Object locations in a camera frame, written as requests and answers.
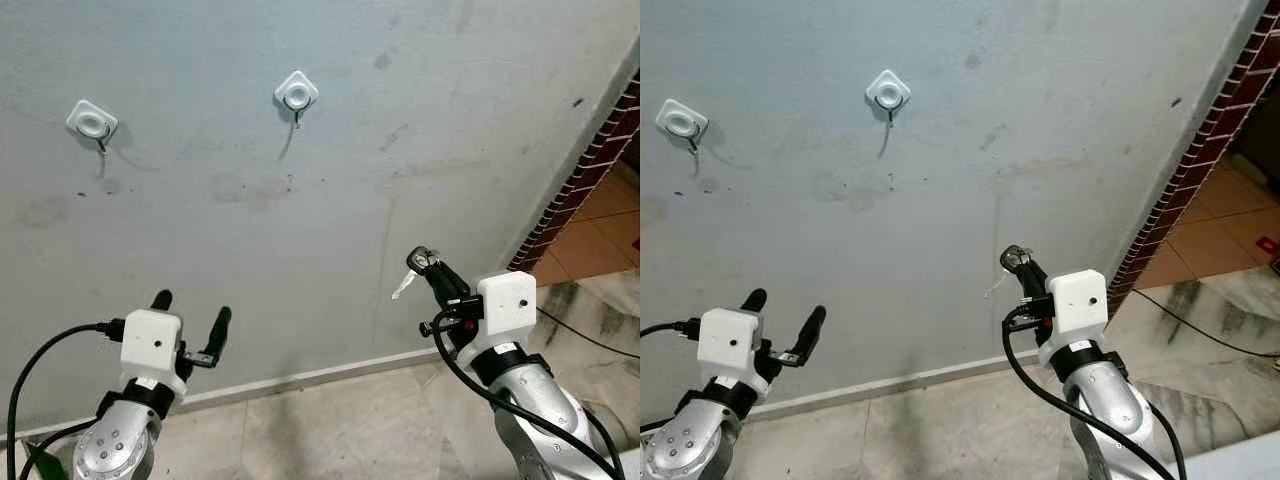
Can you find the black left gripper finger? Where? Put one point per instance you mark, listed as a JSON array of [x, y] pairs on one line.
[[161, 300], [219, 330], [812, 330], [755, 300]]

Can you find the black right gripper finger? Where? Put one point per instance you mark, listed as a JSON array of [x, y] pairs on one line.
[[1038, 282], [1026, 285], [443, 286], [456, 282]]

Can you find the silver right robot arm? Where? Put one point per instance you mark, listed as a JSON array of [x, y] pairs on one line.
[[1110, 400], [535, 400]]

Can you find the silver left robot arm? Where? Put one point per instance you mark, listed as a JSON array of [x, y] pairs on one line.
[[115, 450], [690, 455]]

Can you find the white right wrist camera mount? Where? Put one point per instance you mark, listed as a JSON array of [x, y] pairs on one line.
[[1077, 305], [507, 305]]

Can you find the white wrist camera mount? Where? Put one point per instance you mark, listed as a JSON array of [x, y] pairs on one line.
[[1077, 305], [730, 340], [507, 305], [150, 340]]

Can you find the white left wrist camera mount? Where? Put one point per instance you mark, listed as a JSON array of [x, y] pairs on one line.
[[730, 340], [150, 340]]

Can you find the white adhesive wall hook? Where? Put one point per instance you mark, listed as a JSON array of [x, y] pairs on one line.
[[681, 120], [296, 92], [888, 90], [92, 120]]

